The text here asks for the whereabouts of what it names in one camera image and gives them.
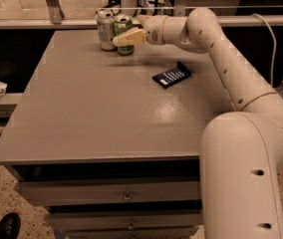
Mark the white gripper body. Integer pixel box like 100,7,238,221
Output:
142,15,167,45

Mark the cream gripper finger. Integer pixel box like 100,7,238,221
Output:
113,28,146,47
138,15,151,26

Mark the green soda can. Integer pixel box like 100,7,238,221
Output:
114,14,135,56

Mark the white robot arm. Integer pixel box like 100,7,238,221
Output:
113,7,283,239

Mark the white 7up can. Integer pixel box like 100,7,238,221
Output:
97,9,116,51

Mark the dark blue snack bar wrapper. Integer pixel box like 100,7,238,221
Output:
152,62,193,89

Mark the grey drawer cabinet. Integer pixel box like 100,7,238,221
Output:
0,27,235,239

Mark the top grey drawer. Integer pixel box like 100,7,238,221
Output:
14,180,201,206

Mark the grey drawer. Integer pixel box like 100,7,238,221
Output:
14,180,201,206
53,226,204,239
45,211,203,231

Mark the middle grey drawer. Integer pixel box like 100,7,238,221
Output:
45,211,203,231

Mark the bottom grey drawer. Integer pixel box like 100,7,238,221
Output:
53,226,204,239

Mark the black shoe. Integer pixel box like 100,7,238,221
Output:
0,212,21,239

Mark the metal railing frame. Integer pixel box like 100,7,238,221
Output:
0,0,283,31

